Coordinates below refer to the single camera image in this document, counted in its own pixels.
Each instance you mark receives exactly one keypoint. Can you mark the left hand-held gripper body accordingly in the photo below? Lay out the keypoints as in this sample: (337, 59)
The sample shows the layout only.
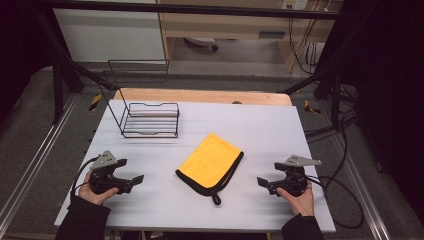
(106, 178)

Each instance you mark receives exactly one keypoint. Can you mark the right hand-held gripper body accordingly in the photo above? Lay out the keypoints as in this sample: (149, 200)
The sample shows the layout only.
(295, 176)

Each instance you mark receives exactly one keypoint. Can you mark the yellow cloth with black trim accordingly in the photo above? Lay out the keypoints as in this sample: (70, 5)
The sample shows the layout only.
(210, 161)

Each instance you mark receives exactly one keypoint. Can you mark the person's left hand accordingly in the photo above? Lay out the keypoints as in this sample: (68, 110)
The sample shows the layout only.
(95, 197)

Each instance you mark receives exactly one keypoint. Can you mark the person's right hand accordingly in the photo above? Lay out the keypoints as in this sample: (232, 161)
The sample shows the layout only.
(301, 203)

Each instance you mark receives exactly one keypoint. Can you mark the black metal stand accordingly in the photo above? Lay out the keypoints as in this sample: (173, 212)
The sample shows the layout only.
(60, 60)
(333, 80)

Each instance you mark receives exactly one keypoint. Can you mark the light wooden board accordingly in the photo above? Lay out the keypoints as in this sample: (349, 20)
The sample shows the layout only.
(200, 96)

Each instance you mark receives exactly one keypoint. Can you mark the white cabinet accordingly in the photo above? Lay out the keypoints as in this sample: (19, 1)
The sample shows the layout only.
(110, 36)

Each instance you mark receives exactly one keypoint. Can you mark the black curtain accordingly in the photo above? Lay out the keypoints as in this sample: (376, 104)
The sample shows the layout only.
(393, 83)
(16, 46)

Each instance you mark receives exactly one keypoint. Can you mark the light wooden desk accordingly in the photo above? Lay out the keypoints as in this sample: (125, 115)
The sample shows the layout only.
(226, 26)

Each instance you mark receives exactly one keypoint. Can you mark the aluminium floor rail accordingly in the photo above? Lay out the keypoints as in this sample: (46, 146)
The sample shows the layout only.
(36, 156)
(363, 186)

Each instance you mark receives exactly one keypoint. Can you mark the white wall socket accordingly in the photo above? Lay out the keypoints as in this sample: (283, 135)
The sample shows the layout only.
(295, 4)

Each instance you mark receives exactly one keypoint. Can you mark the black horizontal frame bar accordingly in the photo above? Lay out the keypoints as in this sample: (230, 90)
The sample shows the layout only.
(200, 9)

